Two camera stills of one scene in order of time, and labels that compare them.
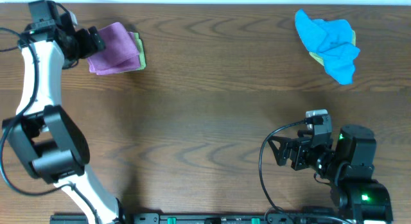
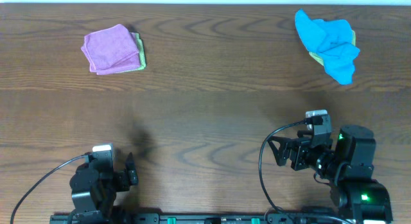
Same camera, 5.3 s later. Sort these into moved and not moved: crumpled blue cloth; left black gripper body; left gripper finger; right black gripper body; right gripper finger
Moved: left black gripper body; left gripper finger
Not moved: right gripper finger; crumpled blue cloth; right black gripper body
